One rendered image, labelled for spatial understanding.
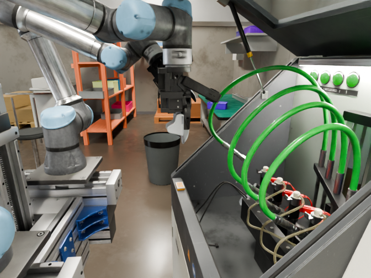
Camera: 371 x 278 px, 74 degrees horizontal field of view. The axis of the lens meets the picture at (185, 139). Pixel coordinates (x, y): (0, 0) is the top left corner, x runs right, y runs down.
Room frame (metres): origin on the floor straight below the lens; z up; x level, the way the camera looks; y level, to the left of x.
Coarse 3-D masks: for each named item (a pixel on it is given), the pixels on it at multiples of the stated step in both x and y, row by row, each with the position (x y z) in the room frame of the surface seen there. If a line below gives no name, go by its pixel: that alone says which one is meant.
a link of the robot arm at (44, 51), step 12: (24, 36) 0.98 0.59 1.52; (36, 36) 0.99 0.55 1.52; (36, 48) 0.99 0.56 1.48; (48, 48) 1.00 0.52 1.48; (36, 60) 1.00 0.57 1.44; (48, 60) 0.99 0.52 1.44; (60, 60) 1.03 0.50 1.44; (48, 72) 0.99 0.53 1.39; (60, 72) 1.00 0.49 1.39; (48, 84) 1.00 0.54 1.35; (60, 84) 0.99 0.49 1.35; (60, 96) 0.99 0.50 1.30; (72, 96) 1.01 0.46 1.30; (84, 108) 1.02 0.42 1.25; (84, 120) 0.98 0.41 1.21
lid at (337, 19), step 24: (216, 0) 1.03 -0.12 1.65; (240, 0) 1.00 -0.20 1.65; (264, 0) 0.91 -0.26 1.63; (288, 0) 0.83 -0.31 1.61; (312, 0) 0.76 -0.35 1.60; (336, 0) 0.70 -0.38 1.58; (360, 0) 0.65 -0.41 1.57; (264, 24) 1.03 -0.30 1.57; (288, 24) 0.93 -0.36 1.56; (312, 24) 0.83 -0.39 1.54; (336, 24) 0.75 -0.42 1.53; (360, 24) 0.69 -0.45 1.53; (288, 48) 1.11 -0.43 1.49; (312, 48) 0.97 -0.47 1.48; (336, 48) 0.87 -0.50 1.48; (360, 48) 0.79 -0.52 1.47
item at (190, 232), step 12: (180, 180) 0.95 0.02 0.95; (180, 192) 0.85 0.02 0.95; (180, 204) 0.77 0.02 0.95; (192, 204) 0.77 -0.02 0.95; (180, 216) 0.77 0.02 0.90; (192, 216) 0.69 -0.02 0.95; (180, 228) 0.77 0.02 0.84; (192, 228) 0.63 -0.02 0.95; (192, 240) 0.58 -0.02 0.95; (204, 240) 0.58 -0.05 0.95; (192, 252) 0.57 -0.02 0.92; (204, 252) 0.54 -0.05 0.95; (204, 264) 0.49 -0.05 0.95; (192, 276) 0.57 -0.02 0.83; (204, 276) 0.46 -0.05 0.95; (216, 276) 0.46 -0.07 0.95
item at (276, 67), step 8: (248, 72) 0.81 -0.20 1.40; (256, 72) 0.80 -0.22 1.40; (296, 72) 0.78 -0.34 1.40; (304, 72) 0.77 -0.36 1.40; (240, 80) 0.81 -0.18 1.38; (312, 80) 0.77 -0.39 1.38; (320, 96) 0.76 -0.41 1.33; (216, 104) 0.83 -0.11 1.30; (208, 120) 0.84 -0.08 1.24; (216, 136) 0.83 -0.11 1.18
